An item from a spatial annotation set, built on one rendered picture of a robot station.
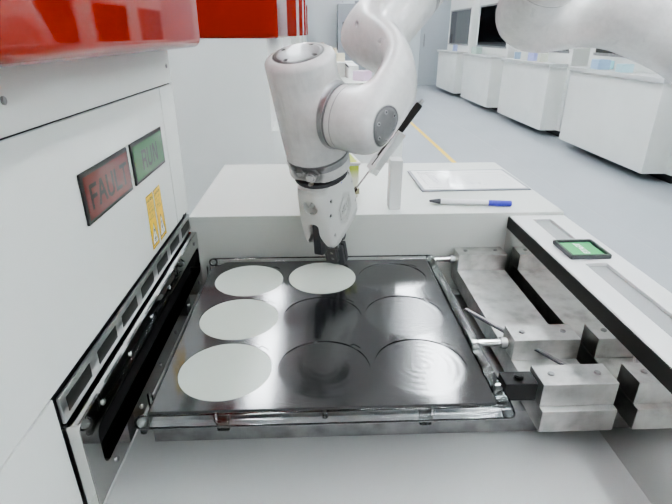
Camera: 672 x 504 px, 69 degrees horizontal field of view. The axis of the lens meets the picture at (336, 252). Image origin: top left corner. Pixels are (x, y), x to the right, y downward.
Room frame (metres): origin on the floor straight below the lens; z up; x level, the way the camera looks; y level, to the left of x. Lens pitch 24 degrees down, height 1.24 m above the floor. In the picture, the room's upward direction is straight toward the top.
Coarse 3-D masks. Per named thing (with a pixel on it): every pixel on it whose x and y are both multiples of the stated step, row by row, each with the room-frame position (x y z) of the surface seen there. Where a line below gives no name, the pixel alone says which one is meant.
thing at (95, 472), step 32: (192, 256) 0.74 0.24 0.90; (160, 288) 0.55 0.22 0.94; (192, 288) 0.68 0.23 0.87; (128, 352) 0.42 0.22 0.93; (160, 352) 0.51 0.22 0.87; (96, 384) 0.36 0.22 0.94; (96, 416) 0.34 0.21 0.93; (128, 416) 0.40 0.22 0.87; (96, 448) 0.33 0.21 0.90; (96, 480) 0.31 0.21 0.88
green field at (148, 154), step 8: (152, 136) 0.63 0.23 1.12; (160, 136) 0.66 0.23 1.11; (144, 144) 0.59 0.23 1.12; (152, 144) 0.62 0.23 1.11; (160, 144) 0.65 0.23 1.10; (136, 152) 0.56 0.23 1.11; (144, 152) 0.59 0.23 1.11; (152, 152) 0.62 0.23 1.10; (160, 152) 0.65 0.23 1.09; (136, 160) 0.56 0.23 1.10; (144, 160) 0.59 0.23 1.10; (152, 160) 0.61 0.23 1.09; (160, 160) 0.65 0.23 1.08; (136, 168) 0.56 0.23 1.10; (144, 168) 0.58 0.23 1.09; (152, 168) 0.61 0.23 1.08; (144, 176) 0.58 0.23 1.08
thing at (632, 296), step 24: (528, 216) 0.77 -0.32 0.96; (552, 216) 0.77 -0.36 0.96; (552, 240) 0.66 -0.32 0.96; (576, 264) 0.58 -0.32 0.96; (600, 264) 0.59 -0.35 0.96; (624, 264) 0.58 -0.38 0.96; (600, 288) 0.52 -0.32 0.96; (624, 288) 0.52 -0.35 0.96; (648, 288) 0.52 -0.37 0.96; (624, 312) 0.46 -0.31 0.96; (648, 312) 0.47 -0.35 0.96; (648, 336) 0.41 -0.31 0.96
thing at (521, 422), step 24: (168, 432) 0.41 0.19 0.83; (192, 432) 0.42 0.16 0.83; (216, 432) 0.42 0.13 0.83; (240, 432) 0.42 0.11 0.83; (264, 432) 0.42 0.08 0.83; (288, 432) 0.42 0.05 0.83; (312, 432) 0.42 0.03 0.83; (336, 432) 0.42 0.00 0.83; (360, 432) 0.42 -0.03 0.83; (384, 432) 0.42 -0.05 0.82; (408, 432) 0.43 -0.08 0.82; (432, 432) 0.43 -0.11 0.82; (456, 432) 0.43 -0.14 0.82
